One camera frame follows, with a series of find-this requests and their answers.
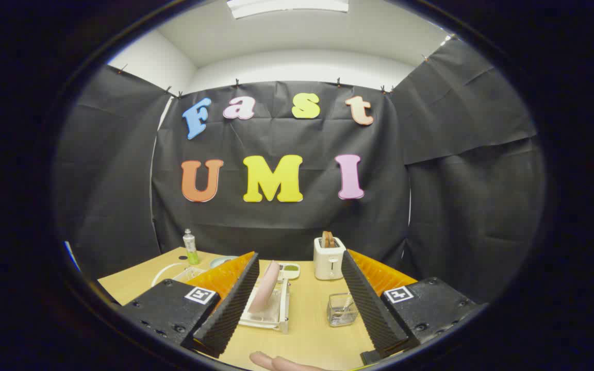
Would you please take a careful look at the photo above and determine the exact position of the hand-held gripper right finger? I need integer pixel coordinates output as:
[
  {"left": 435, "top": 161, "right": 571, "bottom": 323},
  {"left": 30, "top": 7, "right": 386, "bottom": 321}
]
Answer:
[{"left": 341, "top": 249, "right": 487, "bottom": 366}]

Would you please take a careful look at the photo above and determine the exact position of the white toaster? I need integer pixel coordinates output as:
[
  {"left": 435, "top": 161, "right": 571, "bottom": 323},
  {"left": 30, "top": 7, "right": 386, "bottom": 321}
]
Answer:
[{"left": 313, "top": 236, "right": 347, "bottom": 281}]

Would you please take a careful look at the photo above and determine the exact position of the blue checked handle spoon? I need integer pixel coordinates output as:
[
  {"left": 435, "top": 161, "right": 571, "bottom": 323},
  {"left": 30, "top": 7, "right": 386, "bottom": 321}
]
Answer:
[{"left": 339, "top": 295, "right": 355, "bottom": 323}]

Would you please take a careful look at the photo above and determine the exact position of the green liquid bottle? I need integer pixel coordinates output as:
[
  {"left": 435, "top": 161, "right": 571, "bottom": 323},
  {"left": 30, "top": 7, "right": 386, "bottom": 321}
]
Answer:
[{"left": 183, "top": 229, "right": 200, "bottom": 265}]

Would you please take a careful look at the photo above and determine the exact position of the ceiling light panel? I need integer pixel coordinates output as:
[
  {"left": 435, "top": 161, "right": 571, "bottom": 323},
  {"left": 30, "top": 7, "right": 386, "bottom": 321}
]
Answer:
[{"left": 226, "top": 0, "right": 350, "bottom": 20}]

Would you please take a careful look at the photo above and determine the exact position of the white wire dish rack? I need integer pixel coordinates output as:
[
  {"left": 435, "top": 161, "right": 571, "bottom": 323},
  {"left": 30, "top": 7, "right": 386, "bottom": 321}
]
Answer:
[{"left": 152, "top": 262, "right": 291, "bottom": 334}]

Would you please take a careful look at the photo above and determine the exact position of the metal wire basket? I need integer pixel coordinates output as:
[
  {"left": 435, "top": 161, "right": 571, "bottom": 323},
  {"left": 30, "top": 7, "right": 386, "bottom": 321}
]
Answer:
[{"left": 326, "top": 293, "right": 359, "bottom": 328}]

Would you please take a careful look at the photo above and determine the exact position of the black backdrop cloth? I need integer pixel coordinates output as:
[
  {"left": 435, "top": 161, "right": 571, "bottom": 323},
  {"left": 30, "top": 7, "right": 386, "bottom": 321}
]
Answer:
[{"left": 55, "top": 36, "right": 548, "bottom": 305}]

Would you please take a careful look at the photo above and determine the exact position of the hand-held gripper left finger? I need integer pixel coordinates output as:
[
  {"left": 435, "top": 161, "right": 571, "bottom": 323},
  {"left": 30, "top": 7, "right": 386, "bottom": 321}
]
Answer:
[{"left": 119, "top": 251, "right": 260, "bottom": 359}]

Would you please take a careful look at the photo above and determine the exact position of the pink plate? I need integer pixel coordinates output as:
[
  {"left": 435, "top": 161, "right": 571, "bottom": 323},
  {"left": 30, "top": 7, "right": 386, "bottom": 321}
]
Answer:
[{"left": 248, "top": 260, "right": 281, "bottom": 314}]

